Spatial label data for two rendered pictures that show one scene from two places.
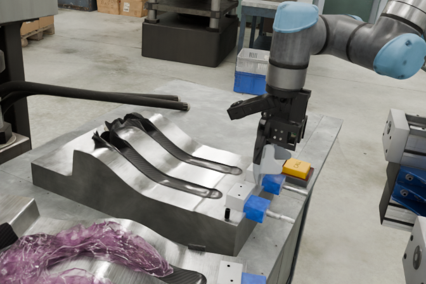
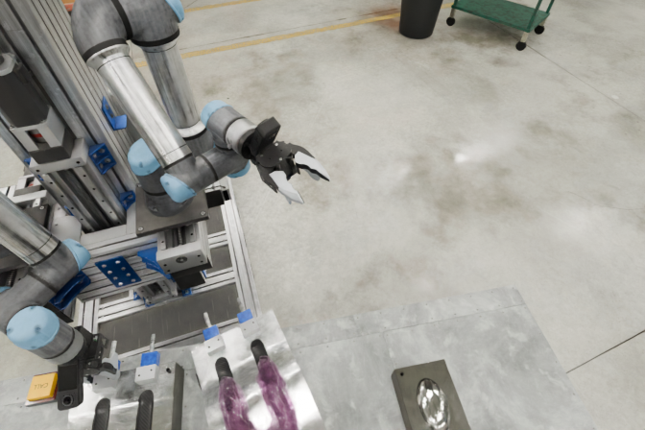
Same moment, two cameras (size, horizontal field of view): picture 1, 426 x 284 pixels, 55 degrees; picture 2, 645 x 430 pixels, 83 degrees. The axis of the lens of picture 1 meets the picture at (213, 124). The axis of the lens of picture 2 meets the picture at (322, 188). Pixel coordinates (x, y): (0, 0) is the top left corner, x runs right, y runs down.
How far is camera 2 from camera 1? 0.87 m
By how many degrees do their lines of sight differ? 91
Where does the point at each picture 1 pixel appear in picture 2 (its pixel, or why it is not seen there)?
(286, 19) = (51, 326)
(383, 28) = (59, 259)
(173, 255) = (211, 385)
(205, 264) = (206, 367)
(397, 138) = not seen: hidden behind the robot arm
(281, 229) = (133, 361)
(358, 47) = (62, 280)
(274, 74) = (75, 346)
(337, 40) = (42, 298)
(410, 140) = not seen: hidden behind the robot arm
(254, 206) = (155, 358)
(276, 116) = (86, 355)
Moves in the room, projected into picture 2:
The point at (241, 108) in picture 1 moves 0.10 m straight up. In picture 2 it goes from (80, 388) to (56, 376)
